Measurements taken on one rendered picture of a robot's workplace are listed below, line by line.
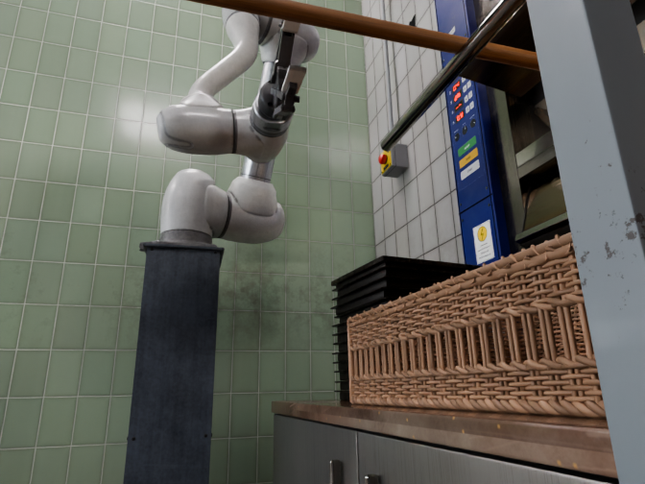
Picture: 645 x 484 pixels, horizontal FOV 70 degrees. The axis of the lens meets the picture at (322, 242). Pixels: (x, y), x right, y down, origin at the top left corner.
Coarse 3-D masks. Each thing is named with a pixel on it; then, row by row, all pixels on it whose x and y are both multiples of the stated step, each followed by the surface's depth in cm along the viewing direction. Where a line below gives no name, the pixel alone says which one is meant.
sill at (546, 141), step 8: (544, 136) 111; (552, 136) 109; (536, 144) 114; (544, 144) 111; (552, 144) 108; (520, 152) 119; (528, 152) 116; (536, 152) 113; (520, 160) 118; (528, 160) 116
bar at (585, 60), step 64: (512, 0) 69; (576, 0) 27; (448, 64) 84; (576, 64) 27; (640, 64) 27; (576, 128) 27; (640, 128) 25; (576, 192) 26; (640, 192) 23; (576, 256) 26; (640, 256) 22; (640, 320) 22; (640, 384) 22; (640, 448) 22
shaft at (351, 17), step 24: (192, 0) 70; (216, 0) 71; (240, 0) 71; (264, 0) 72; (288, 0) 74; (312, 24) 76; (336, 24) 76; (360, 24) 77; (384, 24) 78; (432, 48) 82; (456, 48) 82; (504, 48) 84
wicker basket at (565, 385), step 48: (432, 288) 60; (480, 288) 52; (528, 288) 45; (576, 288) 39; (384, 336) 72; (432, 336) 91; (480, 336) 51; (528, 336) 44; (576, 336) 89; (384, 384) 71; (432, 384) 59; (480, 384) 50; (528, 384) 44; (576, 384) 39
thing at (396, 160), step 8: (400, 144) 180; (384, 152) 183; (392, 152) 177; (400, 152) 179; (392, 160) 176; (400, 160) 177; (384, 168) 182; (392, 168) 178; (400, 168) 178; (384, 176) 184; (392, 176) 184
